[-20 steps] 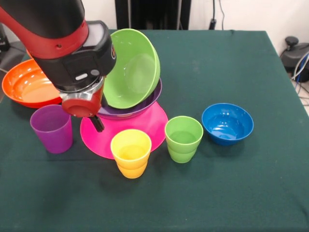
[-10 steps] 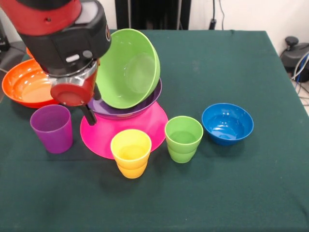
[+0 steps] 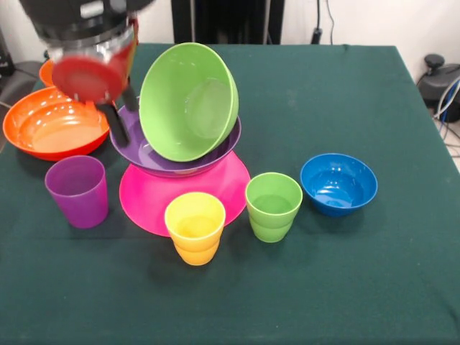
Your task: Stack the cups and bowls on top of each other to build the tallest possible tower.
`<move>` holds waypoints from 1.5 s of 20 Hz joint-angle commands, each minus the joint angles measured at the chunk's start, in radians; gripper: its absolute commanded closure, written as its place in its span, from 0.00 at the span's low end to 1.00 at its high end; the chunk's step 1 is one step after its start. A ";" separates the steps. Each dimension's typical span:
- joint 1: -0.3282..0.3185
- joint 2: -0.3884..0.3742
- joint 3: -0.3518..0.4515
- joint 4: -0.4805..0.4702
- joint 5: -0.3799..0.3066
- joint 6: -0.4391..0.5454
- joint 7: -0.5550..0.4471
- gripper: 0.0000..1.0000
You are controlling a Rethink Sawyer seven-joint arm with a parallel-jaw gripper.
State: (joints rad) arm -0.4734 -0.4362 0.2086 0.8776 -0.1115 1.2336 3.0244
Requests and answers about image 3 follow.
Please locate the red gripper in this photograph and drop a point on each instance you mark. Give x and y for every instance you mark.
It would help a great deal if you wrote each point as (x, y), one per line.
(90, 79)

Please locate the green bowl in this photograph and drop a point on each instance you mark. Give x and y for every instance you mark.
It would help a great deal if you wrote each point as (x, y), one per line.
(172, 108)

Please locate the purple bowl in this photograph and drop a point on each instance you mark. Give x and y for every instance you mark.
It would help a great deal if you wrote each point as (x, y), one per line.
(143, 158)

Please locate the large orange bowl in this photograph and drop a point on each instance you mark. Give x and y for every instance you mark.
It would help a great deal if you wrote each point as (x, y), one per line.
(43, 129)

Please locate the large pink bowl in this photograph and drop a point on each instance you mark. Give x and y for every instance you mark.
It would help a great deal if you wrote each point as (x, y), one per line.
(143, 201)

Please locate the small orange bowl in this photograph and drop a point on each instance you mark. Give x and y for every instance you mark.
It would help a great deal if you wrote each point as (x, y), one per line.
(46, 73)

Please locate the purple cup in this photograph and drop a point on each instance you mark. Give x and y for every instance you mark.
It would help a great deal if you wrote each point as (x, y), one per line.
(81, 205)

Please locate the yellow cup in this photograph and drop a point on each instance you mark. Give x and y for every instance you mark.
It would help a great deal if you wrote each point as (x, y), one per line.
(196, 248)

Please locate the green cup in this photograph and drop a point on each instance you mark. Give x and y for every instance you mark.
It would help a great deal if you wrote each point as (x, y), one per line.
(271, 223)

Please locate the dark green tablecloth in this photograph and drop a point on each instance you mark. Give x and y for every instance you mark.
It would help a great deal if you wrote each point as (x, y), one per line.
(215, 287)

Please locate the blue bowl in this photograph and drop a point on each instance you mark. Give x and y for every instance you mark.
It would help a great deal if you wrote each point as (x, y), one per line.
(338, 187)

